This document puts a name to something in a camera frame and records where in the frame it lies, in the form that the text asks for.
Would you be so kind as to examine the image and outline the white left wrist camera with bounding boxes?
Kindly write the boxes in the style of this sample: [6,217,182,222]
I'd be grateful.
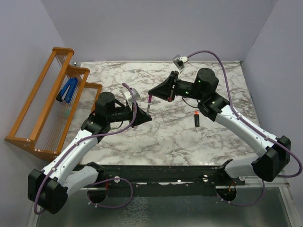
[124,88,140,105]

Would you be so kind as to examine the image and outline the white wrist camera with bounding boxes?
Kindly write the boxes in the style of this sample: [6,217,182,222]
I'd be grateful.
[172,54,188,76]
[124,88,140,105]

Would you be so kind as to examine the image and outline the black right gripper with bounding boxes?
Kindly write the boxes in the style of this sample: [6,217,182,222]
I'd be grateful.
[148,71,205,103]

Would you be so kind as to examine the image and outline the orange wooden rack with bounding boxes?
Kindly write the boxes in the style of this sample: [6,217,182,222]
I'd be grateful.
[5,47,102,161]

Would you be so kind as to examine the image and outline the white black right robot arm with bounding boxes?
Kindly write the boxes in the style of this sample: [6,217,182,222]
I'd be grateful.
[148,68,291,185]

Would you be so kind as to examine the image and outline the blue stapler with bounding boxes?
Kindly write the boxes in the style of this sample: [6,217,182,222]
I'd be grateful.
[56,77,78,104]

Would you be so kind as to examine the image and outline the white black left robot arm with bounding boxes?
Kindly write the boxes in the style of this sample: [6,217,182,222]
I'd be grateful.
[28,88,152,215]

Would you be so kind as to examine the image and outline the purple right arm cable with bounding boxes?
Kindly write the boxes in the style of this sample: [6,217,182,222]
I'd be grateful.
[187,50,303,207]

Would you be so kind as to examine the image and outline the black orange highlighter pen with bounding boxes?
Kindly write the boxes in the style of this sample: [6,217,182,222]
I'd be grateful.
[194,111,200,127]

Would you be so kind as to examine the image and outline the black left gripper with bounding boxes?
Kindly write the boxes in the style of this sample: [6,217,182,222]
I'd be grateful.
[107,99,152,128]

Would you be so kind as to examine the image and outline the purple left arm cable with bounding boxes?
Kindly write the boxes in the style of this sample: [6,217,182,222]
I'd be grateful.
[33,82,138,215]

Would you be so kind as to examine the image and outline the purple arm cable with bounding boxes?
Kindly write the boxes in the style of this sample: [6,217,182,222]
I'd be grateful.
[187,50,303,207]
[33,82,138,215]

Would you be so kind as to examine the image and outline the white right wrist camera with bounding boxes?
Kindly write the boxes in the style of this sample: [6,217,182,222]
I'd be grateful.
[172,54,188,76]

